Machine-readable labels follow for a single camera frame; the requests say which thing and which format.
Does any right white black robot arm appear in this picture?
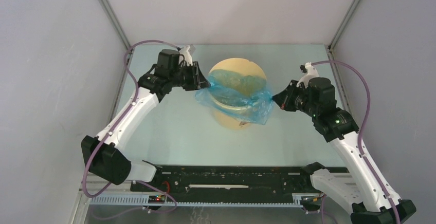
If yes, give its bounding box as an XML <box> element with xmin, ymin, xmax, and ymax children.
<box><xmin>272</xmin><ymin>77</ymin><xmax>416</xmax><ymax>223</ymax></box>

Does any small circuit board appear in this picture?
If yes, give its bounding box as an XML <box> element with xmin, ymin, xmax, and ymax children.
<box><xmin>300</xmin><ymin>196</ymin><xmax>323</xmax><ymax>205</ymax></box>
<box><xmin>148</xmin><ymin>195</ymin><xmax>166</xmax><ymax>204</ymax></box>

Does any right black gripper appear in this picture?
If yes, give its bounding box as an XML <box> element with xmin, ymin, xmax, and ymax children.
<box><xmin>272</xmin><ymin>80</ymin><xmax>319</xmax><ymax>118</ymax></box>

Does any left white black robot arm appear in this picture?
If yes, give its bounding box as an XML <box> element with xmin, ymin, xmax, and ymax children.
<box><xmin>81</xmin><ymin>45</ymin><xmax>210</xmax><ymax>191</ymax></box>

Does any aluminium frame post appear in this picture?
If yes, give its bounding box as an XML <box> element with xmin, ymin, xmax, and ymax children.
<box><xmin>98</xmin><ymin>0</ymin><xmax>131</xmax><ymax>50</ymax></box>
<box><xmin>328</xmin><ymin>0</ymin><xmax>362</xmax><ymax>51</ymax></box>

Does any right small circuit board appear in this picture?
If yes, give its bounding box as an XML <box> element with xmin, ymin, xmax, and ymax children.
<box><xmin>300</xmin><ymin>196</ymin><xmax>323</xmax><ymax>205</ymax></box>

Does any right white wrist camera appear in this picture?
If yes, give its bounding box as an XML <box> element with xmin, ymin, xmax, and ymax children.
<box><xmin>297</xmin><ymin>62</ymin><xmax>319</xmax><ymax>88</ymax></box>

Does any blue plastic trash bag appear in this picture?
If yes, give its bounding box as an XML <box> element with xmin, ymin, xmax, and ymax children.
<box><xmin>195</xmin><ymin>69</ymin><xmax>274</xmax><ymax>125</ymax></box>

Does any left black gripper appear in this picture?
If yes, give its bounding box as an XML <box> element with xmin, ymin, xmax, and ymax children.
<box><xmin>170</xmin><ymin>62</ymin><xmax>211</xmax><ymax>91</ymax></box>

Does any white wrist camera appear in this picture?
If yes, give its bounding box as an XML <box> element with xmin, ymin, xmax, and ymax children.
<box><xmin>178</xmin><ymin>45</ymin><xmax>195</xmax><ymax>66</ymax></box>
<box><xmin>297</xmin><ymin>62</ymin><xmax>319</xmax><ymax>88</ymax></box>

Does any left aluminium frame post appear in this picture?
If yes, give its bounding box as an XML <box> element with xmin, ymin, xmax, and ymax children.
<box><xmin>98</xmin><ymin>0</ymin><xmax>131</xmax><ymax>50</ymax></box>

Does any right aluminium frame post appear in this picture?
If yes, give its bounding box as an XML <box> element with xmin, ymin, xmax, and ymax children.
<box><xmin>328</xmin><ymin>0</ymin><xmax>362</xmax><ymax>51</ymax></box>

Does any grey slotted cable duct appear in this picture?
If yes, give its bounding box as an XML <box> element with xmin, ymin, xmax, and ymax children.
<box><xmin>90</xmin><ymin>193</ymin><xmax>318</xmax><ymax>208</ymax></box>

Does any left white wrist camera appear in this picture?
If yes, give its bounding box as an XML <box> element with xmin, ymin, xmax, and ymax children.
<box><xmin>178</xmin><ymin>45</ymin><xmax>195</xmax><ymax>66</ymax></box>

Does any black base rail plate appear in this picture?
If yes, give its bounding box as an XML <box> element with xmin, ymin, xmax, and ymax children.
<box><xmin>129</xmin><ymin>162</ymin><xmax>348</xmax><ymax>204</ymax></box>

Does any yellow cartoon trash bin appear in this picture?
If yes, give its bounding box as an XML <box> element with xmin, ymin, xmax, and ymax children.
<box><xmin>208</xmin><ymin>58</ymin><xmax>266</xmax><ymax>130</ymax></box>

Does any left small circuit board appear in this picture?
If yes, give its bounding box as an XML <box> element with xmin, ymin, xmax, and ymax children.
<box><xmin>148</xmin><ymin>195</ymin><xmax>166</xmax><ymax>204</ymax></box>

